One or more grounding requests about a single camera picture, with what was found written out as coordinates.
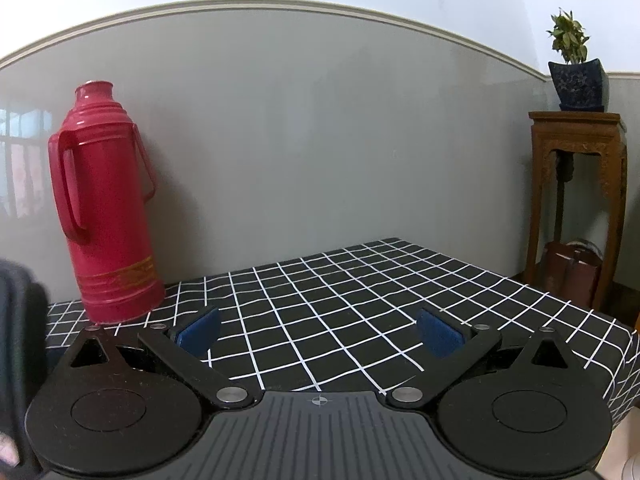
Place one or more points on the wooden side stand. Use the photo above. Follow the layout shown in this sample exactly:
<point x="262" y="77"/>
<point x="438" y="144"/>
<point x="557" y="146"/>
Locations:
<point x="579" y="185"/>

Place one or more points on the red thermos flask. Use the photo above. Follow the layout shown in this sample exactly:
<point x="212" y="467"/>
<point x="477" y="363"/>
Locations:
<point x="102" y="177"/>

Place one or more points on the black white checked tablecloth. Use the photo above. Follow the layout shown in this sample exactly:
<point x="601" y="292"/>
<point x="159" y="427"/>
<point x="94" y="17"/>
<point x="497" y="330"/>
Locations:
<point x="346" y="320"/>

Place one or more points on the potted green plant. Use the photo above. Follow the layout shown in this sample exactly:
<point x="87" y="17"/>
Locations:
<point x="581" y="85"/>

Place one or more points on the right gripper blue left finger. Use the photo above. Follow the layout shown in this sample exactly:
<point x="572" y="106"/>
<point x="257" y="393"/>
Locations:
<point x="180" y="349"/>

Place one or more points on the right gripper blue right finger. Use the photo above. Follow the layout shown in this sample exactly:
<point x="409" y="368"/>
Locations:
<point x="455" y="350"/>

